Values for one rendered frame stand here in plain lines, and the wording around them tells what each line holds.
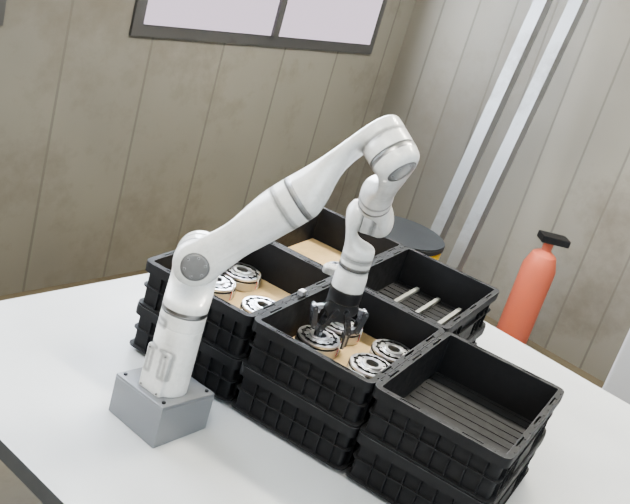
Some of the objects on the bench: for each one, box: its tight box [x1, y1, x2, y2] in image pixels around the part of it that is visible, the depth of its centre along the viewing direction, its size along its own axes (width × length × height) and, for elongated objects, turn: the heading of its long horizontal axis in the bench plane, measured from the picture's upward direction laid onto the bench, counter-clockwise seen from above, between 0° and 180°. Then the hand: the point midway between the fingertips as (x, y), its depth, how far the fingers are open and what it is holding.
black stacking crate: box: [129, 301, 248, 402], centre depth 216 cm, size 40×30×12 cm
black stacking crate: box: [345, 428, 546, 504], centre depth 192 cm, size 40×30×12 cm
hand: (330, 340), depth 205 cm, fingers open, 5 cm apart
